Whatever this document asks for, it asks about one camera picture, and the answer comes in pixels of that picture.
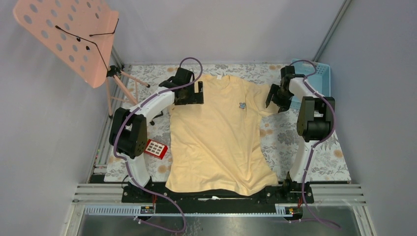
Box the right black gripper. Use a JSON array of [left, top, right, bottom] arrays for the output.
[[265, 84, 294, 114]]

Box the yellow shirt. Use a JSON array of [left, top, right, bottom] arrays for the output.
[[166, 75, 278, 196]]

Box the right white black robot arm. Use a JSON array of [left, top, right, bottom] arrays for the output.
[[265, 65, 335, 203]]

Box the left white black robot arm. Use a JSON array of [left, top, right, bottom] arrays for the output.
[[109, 68, 204, 202]]

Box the light blue plastic basket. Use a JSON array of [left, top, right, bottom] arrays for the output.
[[291, 59, 331, 96]]

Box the red box with white squares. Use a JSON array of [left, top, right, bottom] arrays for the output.
[[144, 139, 168, 160]]

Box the pink perforated music stand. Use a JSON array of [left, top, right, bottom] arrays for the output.
[[13, 0, 138, 105]]

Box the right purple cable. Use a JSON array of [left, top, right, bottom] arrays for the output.
[[288, 59, 342, 231]]

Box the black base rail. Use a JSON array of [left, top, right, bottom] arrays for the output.
[[121, 181, 314, 207]]

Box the grey slotted cable duct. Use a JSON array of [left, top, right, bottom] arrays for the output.
[[84, 204, 293, 217]]

